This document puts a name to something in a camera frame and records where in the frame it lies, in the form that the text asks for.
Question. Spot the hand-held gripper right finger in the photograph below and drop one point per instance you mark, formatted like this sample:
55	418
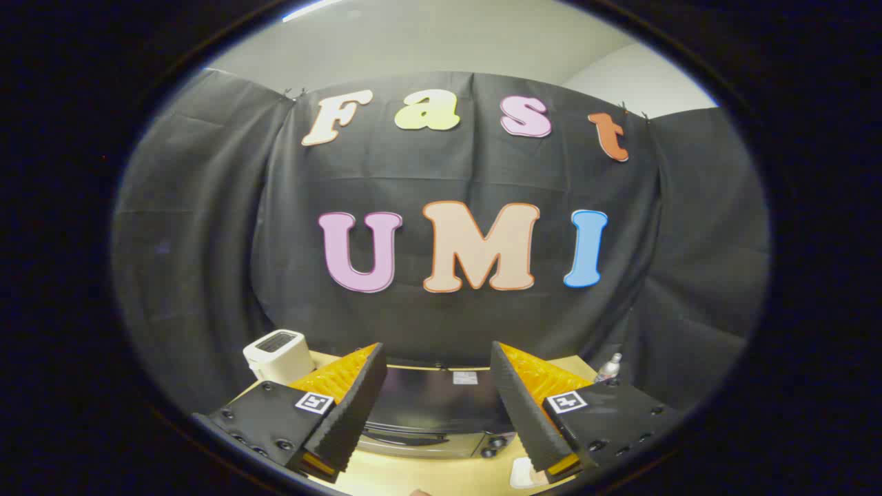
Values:
527	413

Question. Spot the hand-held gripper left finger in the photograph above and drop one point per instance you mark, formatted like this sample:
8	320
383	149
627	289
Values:
355	406

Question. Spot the black toaster oven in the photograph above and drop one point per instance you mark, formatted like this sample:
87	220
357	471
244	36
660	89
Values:
434	406

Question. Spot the white pop-up toaster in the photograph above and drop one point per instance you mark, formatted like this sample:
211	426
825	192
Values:
279	357

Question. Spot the white square plate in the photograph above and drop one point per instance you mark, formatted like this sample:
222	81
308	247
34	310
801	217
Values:
525	475

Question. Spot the pink label plastic bottle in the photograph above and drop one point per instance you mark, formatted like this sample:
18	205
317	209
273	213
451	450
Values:
609	369

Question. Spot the black backdrop cloth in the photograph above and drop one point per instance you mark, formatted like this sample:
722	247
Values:
441	324

